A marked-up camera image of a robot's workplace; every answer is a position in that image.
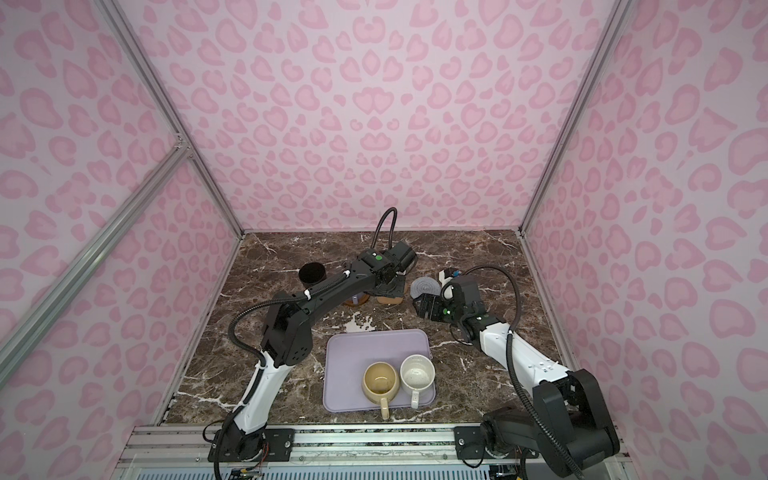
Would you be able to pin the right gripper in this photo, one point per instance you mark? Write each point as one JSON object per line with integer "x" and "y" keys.
{"x": 437, "y": 301}

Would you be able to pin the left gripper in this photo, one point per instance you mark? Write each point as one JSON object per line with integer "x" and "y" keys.
{"x": 399, "y": 292}

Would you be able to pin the cork paw-shaped coaster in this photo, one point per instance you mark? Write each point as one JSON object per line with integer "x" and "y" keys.
{"x": 389, "y": 300}

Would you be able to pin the blue-grey woven round coaster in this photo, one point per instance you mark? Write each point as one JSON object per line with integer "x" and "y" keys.
{"x": 424, "y": 285}

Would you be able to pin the white mug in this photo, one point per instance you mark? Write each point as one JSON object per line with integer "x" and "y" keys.
{"x": 417, "y": 375}

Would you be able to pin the black mug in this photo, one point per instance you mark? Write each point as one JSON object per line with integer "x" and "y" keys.
{"x": 312, "y": 273}

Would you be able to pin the yellow beige mug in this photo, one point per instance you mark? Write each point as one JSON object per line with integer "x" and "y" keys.
{"x": 380, "y": 385}

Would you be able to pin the brown wooden round coaster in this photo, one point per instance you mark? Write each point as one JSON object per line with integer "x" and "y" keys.
{"x": 357, "y": 299}

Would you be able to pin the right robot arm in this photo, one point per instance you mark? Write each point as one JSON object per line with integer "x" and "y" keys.
{"x": 564, "y": 417}

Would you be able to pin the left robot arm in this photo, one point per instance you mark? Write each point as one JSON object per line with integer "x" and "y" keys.
{"x": 287, "y": 340}

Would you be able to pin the lavender serving tray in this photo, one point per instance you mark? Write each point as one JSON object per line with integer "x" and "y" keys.
{"x": 349, "y": 355}

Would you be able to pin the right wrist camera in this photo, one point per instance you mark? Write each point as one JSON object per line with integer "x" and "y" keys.
{"x": 447, "y": 274}

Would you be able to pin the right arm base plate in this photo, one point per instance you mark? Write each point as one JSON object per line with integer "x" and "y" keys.
{"x": 476, "y": 442}

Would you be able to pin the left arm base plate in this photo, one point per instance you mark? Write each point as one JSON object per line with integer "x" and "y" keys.
{"x": 269, "y": 444}

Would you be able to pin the aluminium front rail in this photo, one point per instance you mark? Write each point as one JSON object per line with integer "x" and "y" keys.
{"x": 334, "y": 451}

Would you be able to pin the aluminium frame diagonal beam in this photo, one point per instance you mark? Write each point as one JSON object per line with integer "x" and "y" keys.
{"x": 37, "y": 321}

